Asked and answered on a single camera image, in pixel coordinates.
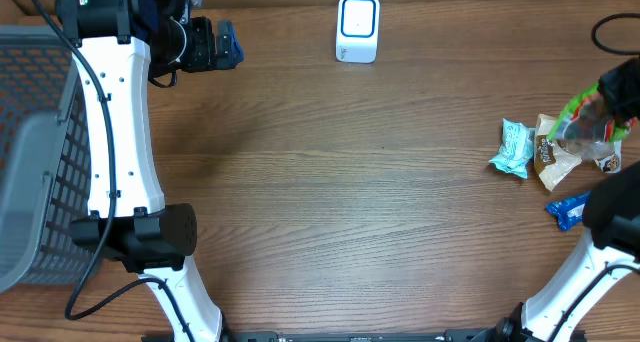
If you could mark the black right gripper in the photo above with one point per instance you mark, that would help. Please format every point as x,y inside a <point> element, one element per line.
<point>614,84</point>

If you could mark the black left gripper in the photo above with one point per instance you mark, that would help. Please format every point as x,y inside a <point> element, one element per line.
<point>206,57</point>

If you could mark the green snack bag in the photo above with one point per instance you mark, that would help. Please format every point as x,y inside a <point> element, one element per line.
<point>587,128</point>

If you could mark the beige brown snack bag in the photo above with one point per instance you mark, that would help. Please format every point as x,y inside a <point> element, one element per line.
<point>555,159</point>

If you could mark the mint green wipes pack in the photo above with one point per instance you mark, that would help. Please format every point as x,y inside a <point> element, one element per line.
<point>516,150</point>

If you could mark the blue Oreo cookie pack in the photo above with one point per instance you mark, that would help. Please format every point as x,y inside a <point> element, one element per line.
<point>568,212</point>

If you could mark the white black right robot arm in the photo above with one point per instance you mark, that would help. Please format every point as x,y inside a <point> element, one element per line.
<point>607,251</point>

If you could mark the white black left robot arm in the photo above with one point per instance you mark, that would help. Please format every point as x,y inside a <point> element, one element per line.
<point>120,49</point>

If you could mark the grey plastic basket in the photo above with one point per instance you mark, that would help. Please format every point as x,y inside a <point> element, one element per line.
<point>45,159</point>

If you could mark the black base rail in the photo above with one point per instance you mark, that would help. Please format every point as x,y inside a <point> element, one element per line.
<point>454,335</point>

